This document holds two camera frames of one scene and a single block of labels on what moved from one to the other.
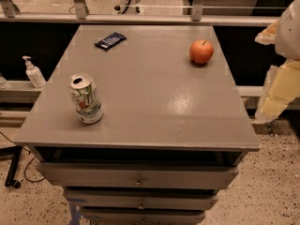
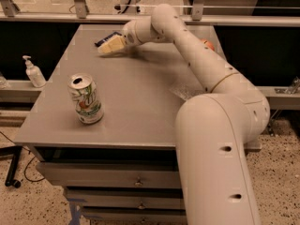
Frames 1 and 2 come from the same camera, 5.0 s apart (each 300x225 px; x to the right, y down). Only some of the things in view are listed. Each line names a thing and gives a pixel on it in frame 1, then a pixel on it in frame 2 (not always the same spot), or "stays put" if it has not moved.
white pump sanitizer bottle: x=35 y=74 stays put
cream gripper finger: x=268 y=36 to x=113 y=44
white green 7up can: x=84 y=93 stays put
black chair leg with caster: x=14 y=151 stays put
